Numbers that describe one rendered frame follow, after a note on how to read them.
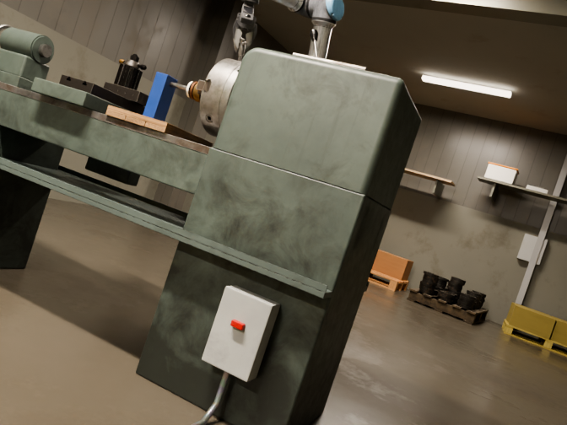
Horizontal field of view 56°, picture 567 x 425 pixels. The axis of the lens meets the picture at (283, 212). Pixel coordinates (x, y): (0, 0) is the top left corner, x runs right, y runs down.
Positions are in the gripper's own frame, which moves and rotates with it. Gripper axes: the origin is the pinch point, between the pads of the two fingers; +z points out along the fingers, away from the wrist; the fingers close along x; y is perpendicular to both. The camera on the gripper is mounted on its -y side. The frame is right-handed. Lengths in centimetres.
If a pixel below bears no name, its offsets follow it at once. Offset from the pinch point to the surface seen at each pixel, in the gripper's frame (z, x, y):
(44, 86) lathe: 32, 75, 18
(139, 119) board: 34.4, 33.9, -6.0
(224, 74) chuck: 10.4, 5.8, -14.8
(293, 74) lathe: 4.8, -15.5, -38.2
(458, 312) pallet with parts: 250, -384, 369
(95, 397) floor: 113, 30, -73
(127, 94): 29, 43, 29
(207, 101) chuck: 21.5, 10.1, -15.5
